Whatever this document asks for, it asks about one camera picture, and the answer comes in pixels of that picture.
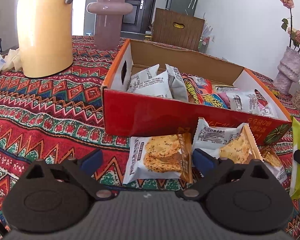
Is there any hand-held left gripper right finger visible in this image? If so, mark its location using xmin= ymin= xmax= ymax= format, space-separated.
xmin=181 ymin=149 xmax=274 ymax=201

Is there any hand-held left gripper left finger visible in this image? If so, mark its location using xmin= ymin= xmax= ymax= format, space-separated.
xmin=26 ymin=149 xmax=115 ymax=201

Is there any green snack packet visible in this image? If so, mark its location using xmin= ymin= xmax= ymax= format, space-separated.
xmin=289 ymin=116 xmax=300 ymax=200

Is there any orange-edged cracker packet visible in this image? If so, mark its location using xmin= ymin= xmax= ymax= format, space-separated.
xmin=215 ymin=124 xmax=263 ymax=164

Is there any small white snack packet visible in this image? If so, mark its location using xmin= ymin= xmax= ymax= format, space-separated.
xmin=254 ymin=90 xmax=278 ymax=118
xmin=226 ymin=89 xmax=261 ymax=113

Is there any pink snack packet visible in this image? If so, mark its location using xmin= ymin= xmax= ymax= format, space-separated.
xmin=217 ymin=92 xmax=232 ymax=108

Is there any red cartoon chips bag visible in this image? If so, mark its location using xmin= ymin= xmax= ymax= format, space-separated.
xmin=182 ymin=76 xmax=228 ymax=109

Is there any red cardboard box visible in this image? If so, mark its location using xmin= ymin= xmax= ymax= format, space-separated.
xmin=101 ymin=39 xmax=292 ymax=145

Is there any patterned red tablecloth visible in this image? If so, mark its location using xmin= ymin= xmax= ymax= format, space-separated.
xmin=0 ymin=35 xmax=300 ymax=240

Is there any purple textured vase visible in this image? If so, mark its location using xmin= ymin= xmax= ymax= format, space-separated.
xmin=272 ymin=46 xmax=300 ymax=95

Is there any crumpled white cloth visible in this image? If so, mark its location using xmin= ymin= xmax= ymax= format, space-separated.
xmin=1 ymin=49 xmax=23 ymax=72

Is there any yellow thermos jug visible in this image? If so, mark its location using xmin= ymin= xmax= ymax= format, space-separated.
xmin=16 ymin=0 xmax=83 ymax=78

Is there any pink glass vase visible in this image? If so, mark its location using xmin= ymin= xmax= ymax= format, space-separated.
xmin=87 ymin=0 xmax=133 ymax=49

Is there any dark entrance door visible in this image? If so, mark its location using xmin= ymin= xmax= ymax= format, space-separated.
xmin=120 ymin=0 xmax=159 ymax=34

